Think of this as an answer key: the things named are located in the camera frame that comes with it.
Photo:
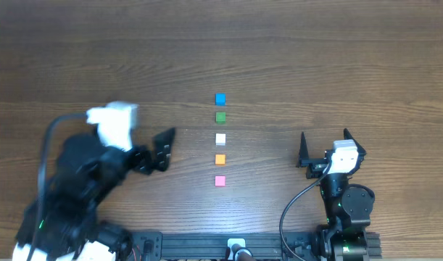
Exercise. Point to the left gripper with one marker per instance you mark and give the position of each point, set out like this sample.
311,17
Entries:
141,161

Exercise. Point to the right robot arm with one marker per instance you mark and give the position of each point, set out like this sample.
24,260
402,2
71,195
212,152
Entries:
355,204

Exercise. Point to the blue cube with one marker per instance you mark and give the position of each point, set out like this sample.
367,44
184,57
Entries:
220,99

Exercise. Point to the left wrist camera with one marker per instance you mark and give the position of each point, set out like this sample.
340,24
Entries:
114,123

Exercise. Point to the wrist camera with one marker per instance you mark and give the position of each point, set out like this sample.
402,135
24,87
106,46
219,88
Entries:
114,123
342,156

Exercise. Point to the green cube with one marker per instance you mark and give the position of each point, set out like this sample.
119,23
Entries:
220,117

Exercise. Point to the mounting rail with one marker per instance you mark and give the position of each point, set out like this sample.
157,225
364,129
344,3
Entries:
195,246

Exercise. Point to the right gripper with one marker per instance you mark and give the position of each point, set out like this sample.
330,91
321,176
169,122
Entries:
315,167

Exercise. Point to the pink cube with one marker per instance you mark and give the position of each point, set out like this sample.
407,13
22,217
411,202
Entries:
220,181

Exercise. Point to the orange cube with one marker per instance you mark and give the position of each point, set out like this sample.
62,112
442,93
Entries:
220,160

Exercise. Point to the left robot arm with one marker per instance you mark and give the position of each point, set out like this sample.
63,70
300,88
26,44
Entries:
76,181

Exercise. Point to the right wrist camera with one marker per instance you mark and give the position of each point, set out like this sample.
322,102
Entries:
342,156

